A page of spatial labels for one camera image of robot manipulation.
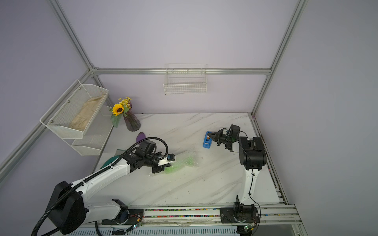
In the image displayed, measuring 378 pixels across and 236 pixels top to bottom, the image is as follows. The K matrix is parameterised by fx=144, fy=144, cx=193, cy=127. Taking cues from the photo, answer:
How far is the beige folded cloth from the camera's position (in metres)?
0.75

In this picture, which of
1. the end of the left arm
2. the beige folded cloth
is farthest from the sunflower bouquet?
the end of the left arm

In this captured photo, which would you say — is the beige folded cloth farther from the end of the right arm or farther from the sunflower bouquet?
the end of the right arm
